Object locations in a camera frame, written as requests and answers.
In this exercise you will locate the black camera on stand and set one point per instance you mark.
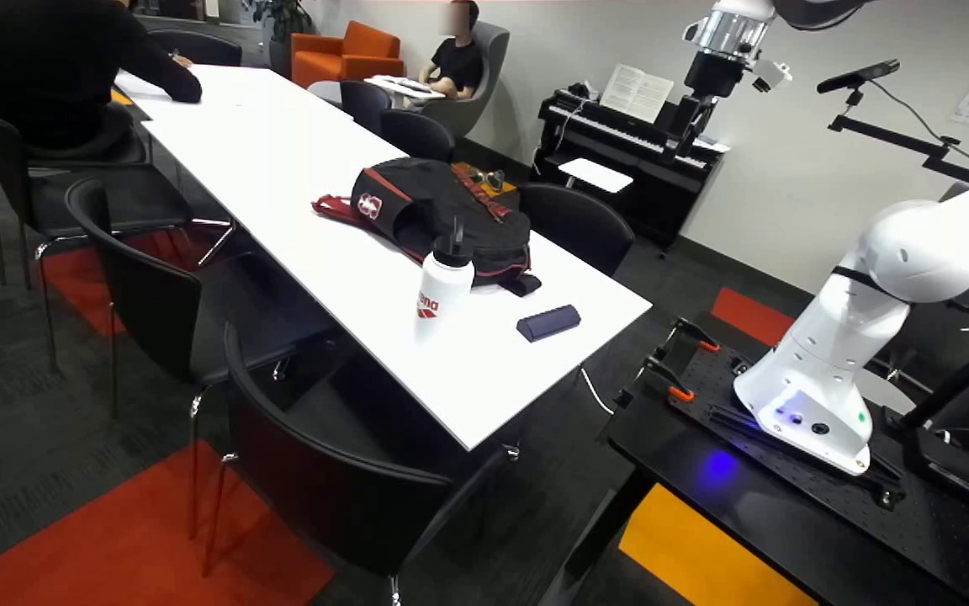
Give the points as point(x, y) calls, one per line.
point(861, 76)

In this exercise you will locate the white sheet music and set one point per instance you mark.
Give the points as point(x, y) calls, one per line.
point(636, 93)

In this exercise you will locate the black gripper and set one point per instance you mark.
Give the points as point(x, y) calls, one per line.
point(714, 76)

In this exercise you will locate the orange black clamp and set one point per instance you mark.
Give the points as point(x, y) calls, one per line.
point(665, 367)

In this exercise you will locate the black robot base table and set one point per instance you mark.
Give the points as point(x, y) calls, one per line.
point(891, 537)

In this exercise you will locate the black digital piano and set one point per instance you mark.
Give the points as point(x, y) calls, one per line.
point(661, 186)

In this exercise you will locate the black chair middle left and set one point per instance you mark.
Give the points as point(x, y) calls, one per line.
point(173, 315)

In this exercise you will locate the seated person with headphones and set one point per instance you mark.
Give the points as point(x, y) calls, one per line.
point(455, 64)

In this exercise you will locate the dark blue phone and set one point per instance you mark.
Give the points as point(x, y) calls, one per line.
point(549, 322)

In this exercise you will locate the black chair front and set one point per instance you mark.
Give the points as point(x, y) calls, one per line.
point(345, 457)

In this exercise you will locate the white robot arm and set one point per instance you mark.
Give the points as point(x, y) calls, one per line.
point(803, 391)

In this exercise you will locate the orange armchair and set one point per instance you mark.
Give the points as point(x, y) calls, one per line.
point(355, 56)

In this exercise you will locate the black red bag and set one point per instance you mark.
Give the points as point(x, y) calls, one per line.
point(429, 207)

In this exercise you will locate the white red water bottle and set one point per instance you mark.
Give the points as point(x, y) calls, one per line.
point(447, 277)

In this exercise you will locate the black chair far left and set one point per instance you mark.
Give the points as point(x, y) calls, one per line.
point(34, 182)

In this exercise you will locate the person in black foreground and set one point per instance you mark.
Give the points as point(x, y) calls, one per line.
point(60, 60)

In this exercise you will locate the black chair far right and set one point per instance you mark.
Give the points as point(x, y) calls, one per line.
point(420, 137)

